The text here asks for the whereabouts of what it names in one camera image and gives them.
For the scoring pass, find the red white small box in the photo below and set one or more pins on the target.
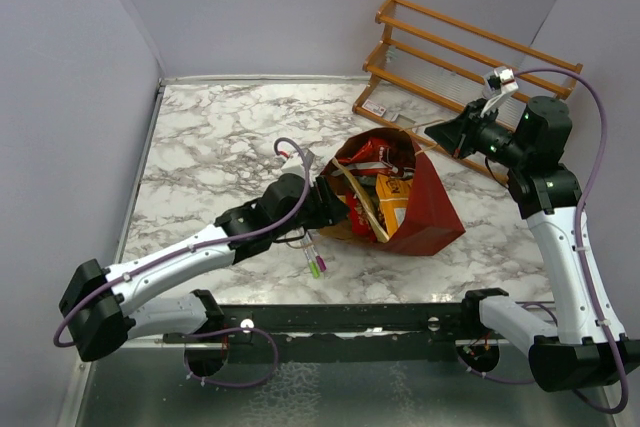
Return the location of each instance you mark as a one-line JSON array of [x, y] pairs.
[[374, 108]]

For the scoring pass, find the wooden shelf rack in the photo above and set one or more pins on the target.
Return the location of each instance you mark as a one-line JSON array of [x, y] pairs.
[[428, 66]]

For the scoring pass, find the open small cardboard box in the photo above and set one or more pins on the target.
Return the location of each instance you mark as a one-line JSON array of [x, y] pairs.
[[403, 122]]

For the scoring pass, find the green cap marker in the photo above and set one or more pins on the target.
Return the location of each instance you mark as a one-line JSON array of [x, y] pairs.
[[307, 248]]

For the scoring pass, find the yellow kettle chips bag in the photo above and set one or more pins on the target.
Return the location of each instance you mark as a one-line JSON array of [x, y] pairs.
[[393, 195]]

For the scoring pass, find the red cheez-it snack bag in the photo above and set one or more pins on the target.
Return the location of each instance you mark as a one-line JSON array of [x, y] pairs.
[[358, 218]]

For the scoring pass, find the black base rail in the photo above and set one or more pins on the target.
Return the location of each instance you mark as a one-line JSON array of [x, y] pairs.
[[329, 333]]

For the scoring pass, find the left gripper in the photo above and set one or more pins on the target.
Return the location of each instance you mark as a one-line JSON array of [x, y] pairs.
[[329, 210]]

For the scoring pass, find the red doritos chip bag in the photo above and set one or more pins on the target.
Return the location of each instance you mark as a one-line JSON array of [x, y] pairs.
[[380, 157]]

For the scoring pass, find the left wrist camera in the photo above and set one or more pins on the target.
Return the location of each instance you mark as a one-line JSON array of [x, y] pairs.
[[295, 164]]

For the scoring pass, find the red brown paper bag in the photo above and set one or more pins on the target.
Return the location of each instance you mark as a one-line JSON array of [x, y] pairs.
[[431, 222]]

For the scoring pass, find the purple cap marker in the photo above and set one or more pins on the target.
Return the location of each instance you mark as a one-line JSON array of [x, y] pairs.
[[320, 261]]

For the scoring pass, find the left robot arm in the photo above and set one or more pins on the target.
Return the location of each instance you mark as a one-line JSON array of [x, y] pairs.
[[103, 307]]

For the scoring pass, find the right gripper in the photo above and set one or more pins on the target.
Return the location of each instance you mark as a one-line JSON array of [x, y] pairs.
[[459, 134]]

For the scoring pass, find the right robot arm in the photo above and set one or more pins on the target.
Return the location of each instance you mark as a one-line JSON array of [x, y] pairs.
[[588, 347]]

